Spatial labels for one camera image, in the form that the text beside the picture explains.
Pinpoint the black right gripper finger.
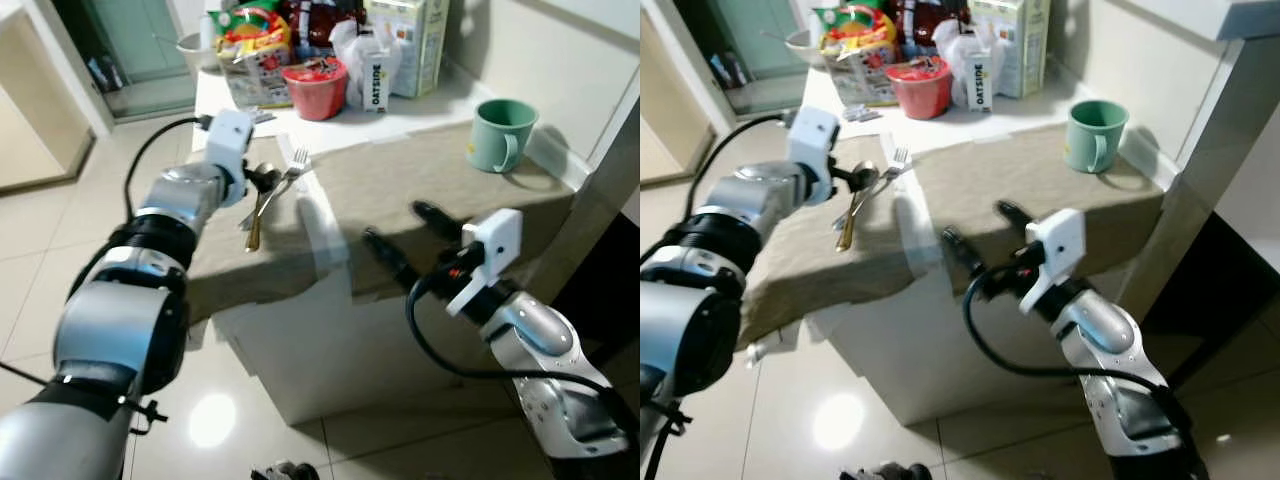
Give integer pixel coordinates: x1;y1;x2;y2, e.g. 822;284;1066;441
411;200;468;245
940;227;995;283
995;200;1043;243
362;228;423;291

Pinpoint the gold handled metal spoon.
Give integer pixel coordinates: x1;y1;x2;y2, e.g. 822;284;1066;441
836;160;881;251
243;160;283;253

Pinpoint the silver metal fork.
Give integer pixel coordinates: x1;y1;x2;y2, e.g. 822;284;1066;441
832;148;911;231
240;148;311;233

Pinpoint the large beige table cloth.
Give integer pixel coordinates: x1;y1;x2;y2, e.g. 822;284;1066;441
910;122;1167;299
310;120;578;303

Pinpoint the small beige table cloth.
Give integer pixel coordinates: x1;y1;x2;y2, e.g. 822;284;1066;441
184;150;348;323
738;135;943;349

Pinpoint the green plastic mug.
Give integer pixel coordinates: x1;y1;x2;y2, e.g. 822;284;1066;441
466;98;540;176
1064;99;1130;176

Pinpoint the red instant noodle bowl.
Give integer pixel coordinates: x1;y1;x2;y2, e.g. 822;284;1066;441
282;57;350;123
885;56;955;122

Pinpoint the white table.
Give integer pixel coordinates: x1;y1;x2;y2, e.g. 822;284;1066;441
190;55;606;428
745;55;1186;428

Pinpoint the colourful snack package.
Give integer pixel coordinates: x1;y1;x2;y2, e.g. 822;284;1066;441
206;8;294;110
811;5;900;107

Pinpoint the white bowl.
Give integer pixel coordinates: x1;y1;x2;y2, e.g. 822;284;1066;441
175;32;222;74
784;28;827;67

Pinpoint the white Oatside carton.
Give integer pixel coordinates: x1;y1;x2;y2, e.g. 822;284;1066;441
962;45;997;114
353;32;394;114

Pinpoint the green glass door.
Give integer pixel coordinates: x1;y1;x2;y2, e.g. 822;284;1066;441
708;0;803;113
84;0;198;118

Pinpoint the white plastic bag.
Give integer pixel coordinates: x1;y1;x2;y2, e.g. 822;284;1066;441
329;18;404;107
933;18;1007;107

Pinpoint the dark red bag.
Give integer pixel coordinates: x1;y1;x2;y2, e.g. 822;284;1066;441
279;0;367;63
888;0;971;58

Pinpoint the large white green box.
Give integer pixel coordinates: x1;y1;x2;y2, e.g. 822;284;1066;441
363;0;452;100
968;0;1052;100

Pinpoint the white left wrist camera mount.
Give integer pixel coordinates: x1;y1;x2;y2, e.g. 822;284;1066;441
787;104;842;201
204;109;257;207

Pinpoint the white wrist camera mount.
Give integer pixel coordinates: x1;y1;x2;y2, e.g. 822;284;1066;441
787;104;842;201
204;109;257;207
445;208;524;319
1018;208;1088;316

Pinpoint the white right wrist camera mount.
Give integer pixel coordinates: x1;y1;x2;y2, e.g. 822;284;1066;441
1018;208;1088;316
445;208;524;319

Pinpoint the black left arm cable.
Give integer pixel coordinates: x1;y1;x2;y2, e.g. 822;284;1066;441
682;111;797;219
121;114;213;223

